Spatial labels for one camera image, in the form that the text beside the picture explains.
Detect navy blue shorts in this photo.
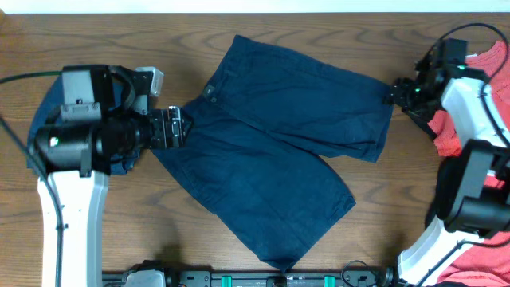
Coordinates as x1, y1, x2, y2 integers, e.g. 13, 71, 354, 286
155, 35, 393, 271

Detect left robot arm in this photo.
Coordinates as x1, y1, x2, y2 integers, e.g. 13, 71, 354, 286
29, 65, 185, 286

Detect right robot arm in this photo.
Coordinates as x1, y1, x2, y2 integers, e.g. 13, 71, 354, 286
384, 38, 509, 286

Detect folded navy shorts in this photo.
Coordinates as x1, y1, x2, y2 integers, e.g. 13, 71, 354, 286
25, 73, 139, 176

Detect red t-shirt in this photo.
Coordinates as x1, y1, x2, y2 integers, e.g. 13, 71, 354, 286
428, 41, 509, 286

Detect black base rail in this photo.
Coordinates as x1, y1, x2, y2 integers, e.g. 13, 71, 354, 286
101, 261, 396, 287

